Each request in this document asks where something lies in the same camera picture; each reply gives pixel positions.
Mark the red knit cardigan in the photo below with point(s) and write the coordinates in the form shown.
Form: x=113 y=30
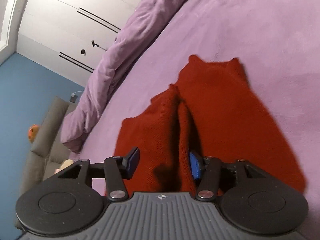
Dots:
x=212 y=111

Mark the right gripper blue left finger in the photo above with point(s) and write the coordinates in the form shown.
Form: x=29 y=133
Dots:
x=116 y=170

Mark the white charger with cable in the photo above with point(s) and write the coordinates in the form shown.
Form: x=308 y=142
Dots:
x=75 y=95

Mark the purple duvet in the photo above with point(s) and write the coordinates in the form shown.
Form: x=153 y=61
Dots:
x=144 y=25

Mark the orange plush toy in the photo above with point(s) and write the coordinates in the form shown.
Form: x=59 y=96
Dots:
x=32 y=132

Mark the pink plush pig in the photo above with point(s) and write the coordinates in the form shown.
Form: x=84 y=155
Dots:
x=64 y=165

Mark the white wardrobe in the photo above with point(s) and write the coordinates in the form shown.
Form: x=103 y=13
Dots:
x=69 y=37

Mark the grey upholstered headboard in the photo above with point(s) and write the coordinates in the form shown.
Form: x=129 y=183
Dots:
x=47 y=153

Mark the purple bed sheet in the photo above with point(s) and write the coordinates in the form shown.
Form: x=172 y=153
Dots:
x=278 y=43

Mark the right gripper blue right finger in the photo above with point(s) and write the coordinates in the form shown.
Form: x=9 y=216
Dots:
x=206 y=174

